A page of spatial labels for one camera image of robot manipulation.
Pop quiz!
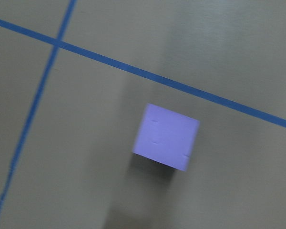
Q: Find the purple foam block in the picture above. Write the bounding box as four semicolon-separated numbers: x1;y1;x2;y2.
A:
133;104;200;171

